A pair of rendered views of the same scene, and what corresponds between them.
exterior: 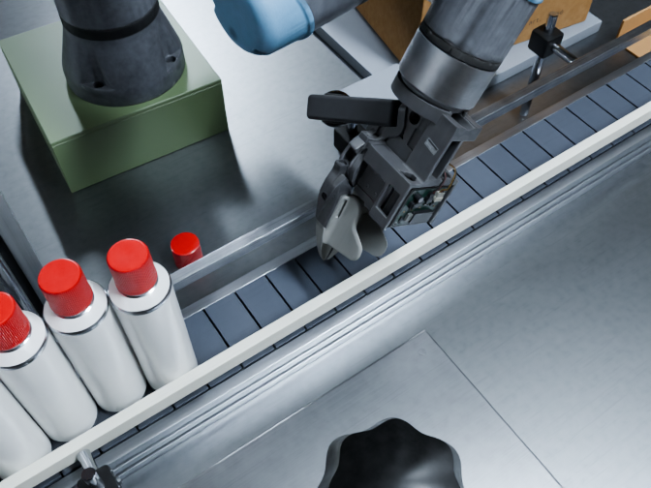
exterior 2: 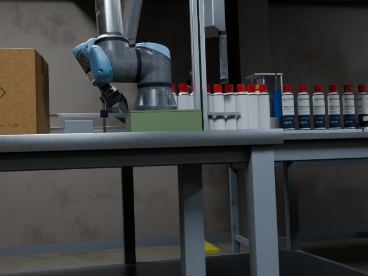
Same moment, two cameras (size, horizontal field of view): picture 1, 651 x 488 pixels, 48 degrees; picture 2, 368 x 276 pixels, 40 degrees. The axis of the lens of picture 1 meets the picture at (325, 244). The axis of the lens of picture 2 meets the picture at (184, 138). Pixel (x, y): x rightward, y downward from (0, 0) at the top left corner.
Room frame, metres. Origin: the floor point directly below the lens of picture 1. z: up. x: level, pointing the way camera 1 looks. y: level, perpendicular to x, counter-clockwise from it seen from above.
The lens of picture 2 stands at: (2.28, 0.93, 0.74)
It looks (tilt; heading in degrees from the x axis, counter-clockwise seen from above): 3 degrees up; 200
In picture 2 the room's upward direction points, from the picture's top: 2 degrees counter-clockwise
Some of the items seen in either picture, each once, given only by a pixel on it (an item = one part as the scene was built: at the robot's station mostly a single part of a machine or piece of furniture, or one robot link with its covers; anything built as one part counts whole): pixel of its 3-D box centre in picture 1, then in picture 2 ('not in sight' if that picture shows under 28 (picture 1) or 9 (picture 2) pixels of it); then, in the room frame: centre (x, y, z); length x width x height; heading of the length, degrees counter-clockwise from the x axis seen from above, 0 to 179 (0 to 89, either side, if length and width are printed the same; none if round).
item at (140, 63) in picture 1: (116, 34); (154, 99); (0.73, 0.26, 0.97); 0.15 x 0.15 x 0.10
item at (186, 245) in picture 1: (186, 251); not in sight; (0.49, 0.16, 0.85); 0.03 x 0.03 x 0.03
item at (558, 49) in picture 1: (549, 76); not in sight; (0.72, -0.29, 0.91); 0.07 x 0.03 x 0.17; 35
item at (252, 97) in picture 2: not in sight; (252, 108); (0.12, 0.45, 0.98); 0.05 x 0.05 x 0.20
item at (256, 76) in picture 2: not in sight; (264, 75); (-0.02, 0.48, 1.14); 0.14 x 0.11 x 0.01; 125
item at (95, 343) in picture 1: (94, 340); (184, 108); (0.30, 0.20, 0.98); 0.05 x 0.05 x 0.20
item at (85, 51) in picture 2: not in sight; (96, 51); (0.57, -0.05, 1.20); 0.11 x 0.11 x 0.08; 43
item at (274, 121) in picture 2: not in sight; (265, 103); (-0.01, 0.48, 1.01); 0.14 x 0.13 x 0.26; 125
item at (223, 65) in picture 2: not in sight; (223, 57); (0.29, 0.38, 1.18); 0.04 x 0.04 x 0.21
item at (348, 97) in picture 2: not in sight; (348, 107); (-0.15, 0.84, 0.98); 0.05 x 0.05 x 0.20
